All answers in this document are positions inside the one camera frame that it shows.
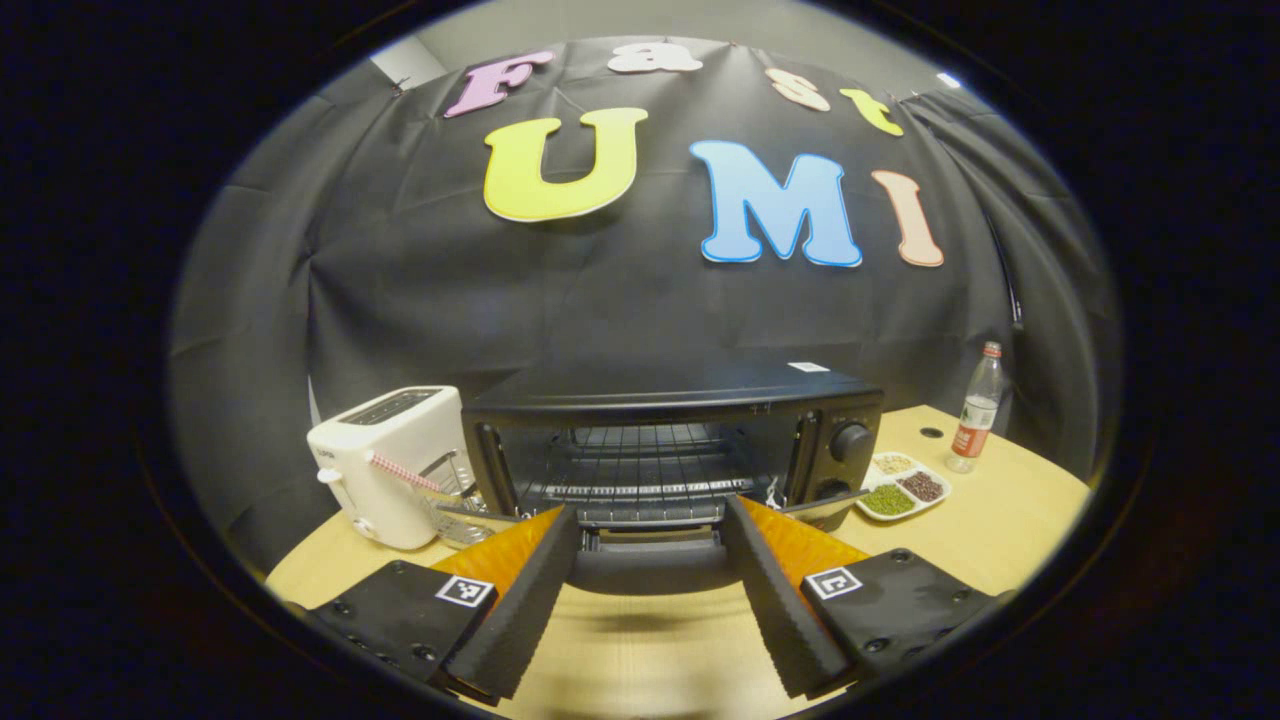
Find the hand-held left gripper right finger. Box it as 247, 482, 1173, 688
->
727, 497, 1011, 699

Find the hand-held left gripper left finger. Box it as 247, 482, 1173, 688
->
310, 505, 581, 701

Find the black electric oven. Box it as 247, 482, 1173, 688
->
430, 362, 886, 598

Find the white divided dish with beans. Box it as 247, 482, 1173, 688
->
855, 451, 952, 523

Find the red white striped straw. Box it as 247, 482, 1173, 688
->
367, 450, 442, 494

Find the white toaster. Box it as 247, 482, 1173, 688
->
306, 385, 466, 551

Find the clear bottle with red label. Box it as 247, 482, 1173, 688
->
945, 341, 1004, 474

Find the black backdrop cloth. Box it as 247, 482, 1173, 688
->
165, 38, 1121, 576

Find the wire oven rack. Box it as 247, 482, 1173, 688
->
535, 425, 776, 503

